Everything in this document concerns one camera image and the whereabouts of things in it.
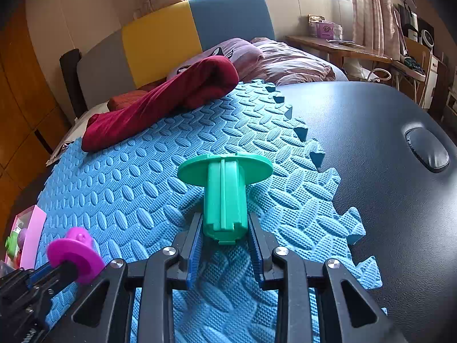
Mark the magenta plastic spool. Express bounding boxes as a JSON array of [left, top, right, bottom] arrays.
[[47, 227, 105, 284]]

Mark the green and white toy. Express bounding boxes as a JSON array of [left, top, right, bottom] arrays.
[[5, 231, 20, 261]]

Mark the green flanged plastic spool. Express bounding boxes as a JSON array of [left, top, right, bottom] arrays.
[[177, 153, 273, 246]]

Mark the pink rimmed white tray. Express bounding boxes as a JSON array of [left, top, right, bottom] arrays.
[[5, 205, 47, 270]]

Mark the blue foam puzzle mat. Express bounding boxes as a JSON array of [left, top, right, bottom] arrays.
[[35, 80, 383, 342]]

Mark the dark red folded cloth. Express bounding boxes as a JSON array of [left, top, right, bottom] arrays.
[[81, 56, 239, 153]]

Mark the pink bedding pillow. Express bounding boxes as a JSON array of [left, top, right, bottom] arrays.
[[167, 37, 337, 86]]

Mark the grey yellow blue headboard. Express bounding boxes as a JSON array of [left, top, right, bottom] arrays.
[[77, 0, 275, 108]]

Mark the pink storage box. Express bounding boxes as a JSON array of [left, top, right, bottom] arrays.
[[316, 21, 334, 39]]

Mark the wooden side desk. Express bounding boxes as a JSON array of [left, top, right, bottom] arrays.
[[286, 36, 426, 98]]

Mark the pink window curtain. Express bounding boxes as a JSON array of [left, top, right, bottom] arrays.
[[352, 0, 400, 60]]

